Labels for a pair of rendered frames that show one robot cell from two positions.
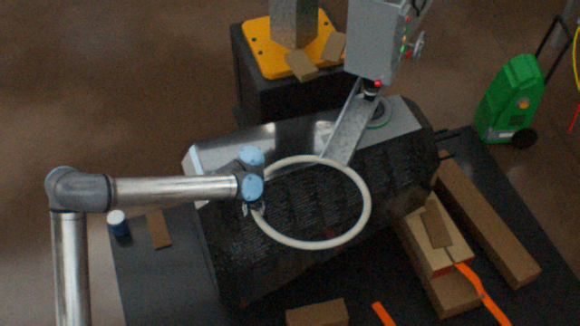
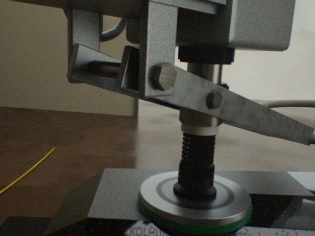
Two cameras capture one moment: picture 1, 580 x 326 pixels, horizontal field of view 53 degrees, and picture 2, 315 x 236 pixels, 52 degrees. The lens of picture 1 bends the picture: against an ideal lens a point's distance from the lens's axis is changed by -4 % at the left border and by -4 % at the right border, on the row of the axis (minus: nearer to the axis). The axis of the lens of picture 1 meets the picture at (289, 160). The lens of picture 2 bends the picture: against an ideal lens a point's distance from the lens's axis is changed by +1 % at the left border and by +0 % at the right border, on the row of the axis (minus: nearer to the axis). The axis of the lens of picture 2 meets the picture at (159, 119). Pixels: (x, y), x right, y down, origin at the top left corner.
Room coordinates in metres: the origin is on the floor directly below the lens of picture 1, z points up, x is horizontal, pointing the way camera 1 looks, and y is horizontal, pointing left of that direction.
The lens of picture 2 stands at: (2.58, -0.29, 1.14)
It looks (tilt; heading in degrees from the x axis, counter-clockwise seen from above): 12 degrees down; 196
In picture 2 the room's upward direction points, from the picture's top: 3 degrees clockwise
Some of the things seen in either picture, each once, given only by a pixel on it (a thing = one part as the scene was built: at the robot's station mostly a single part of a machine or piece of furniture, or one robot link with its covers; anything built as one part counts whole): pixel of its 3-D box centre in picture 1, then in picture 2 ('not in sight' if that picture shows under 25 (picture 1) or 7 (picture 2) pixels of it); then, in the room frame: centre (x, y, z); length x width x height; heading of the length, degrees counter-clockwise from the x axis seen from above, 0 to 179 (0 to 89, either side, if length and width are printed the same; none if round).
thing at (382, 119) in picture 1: (369, 109); (194, 193); (2.01, -0.38, 0.87); 0.21 x 0.21 x 0.01
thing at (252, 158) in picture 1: (251, 164); not in sight; (1.41, 0.14, 1.21); 0.10 x 0.09 x 0.12; 131
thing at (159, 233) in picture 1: (158, 229); not in sight; (1.89, 0.76, 0.02); 0.25 x 0.10 x 0.01; 20
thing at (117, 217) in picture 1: (118, 223); not in sight; (1.90, 0.99, 0.08); 0.10 x 0.10 x 0.13
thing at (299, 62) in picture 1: (301, 65); not in sight; (2.40, -0.07, 0.81); 0.20 x 0.10 x 0.05; 26
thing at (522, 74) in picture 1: (518, 82); not in sight; (2.65, -1.41, 0.43); 0.35 x 0.35 x 0.87; 3
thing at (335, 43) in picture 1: (333, 46); not in sight; (2.55, -0.25, 0.80); 0.20 x 0.10 x 0.05; 159
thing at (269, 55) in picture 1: (294, 40); not in sight; (2.65, -0.03, 0.76); 0.49 x 0.49 x 0.05; 18
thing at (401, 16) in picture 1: (400, 38); not in sight; (1.89, -0.45, 1.40); 0.08 x 0.03 x 0.28; 153
